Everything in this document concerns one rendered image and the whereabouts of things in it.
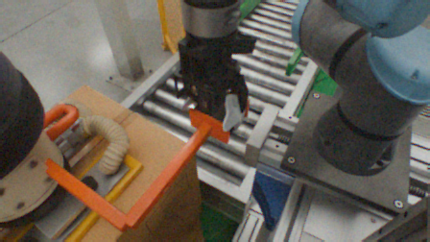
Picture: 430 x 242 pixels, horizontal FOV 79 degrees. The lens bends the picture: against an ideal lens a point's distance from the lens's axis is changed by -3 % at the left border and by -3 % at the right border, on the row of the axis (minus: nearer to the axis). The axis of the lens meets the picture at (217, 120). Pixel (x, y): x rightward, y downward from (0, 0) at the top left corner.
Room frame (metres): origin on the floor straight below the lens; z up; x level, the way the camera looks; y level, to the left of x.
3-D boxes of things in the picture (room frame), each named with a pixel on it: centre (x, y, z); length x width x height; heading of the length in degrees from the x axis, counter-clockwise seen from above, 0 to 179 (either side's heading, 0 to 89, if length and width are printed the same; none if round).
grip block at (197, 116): (0.35, -0.01, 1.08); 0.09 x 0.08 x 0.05; 58
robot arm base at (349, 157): (0.30, -0.27, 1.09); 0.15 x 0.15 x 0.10
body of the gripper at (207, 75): (0.32, 0.01, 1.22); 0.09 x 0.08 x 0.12; 148
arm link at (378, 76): (0.31, -0.26, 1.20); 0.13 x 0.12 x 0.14; 24
